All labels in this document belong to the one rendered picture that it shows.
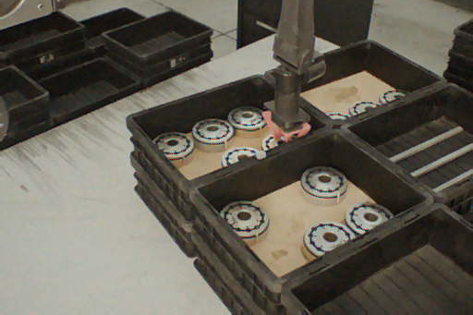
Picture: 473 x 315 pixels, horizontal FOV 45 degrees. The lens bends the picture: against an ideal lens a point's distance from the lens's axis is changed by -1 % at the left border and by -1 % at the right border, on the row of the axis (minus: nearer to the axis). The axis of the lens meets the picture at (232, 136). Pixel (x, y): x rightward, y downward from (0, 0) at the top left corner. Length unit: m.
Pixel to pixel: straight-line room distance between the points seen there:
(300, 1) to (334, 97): 0.56
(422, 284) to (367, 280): 0.10
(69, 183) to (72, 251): 0.25
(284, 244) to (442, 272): 0.31
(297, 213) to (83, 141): 0.72
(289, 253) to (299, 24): 0.46
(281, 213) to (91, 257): 0.44
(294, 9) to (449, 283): 0.61
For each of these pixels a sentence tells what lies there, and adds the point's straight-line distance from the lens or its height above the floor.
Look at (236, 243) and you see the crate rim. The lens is 1.05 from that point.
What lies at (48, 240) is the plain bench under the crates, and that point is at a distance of 1.43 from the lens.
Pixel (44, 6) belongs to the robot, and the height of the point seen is 1.40.
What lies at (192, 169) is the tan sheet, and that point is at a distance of 1.36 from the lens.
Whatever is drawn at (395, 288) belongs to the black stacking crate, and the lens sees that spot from 1.16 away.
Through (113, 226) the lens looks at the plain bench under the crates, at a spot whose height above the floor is 0.70.
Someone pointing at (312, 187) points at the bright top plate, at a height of 0.86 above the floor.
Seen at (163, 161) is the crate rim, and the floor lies 0.93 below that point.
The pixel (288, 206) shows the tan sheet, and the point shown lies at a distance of 1.28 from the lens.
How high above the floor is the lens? 1.68
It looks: 35 degrees down
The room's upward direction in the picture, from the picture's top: 1 degrees clockwise
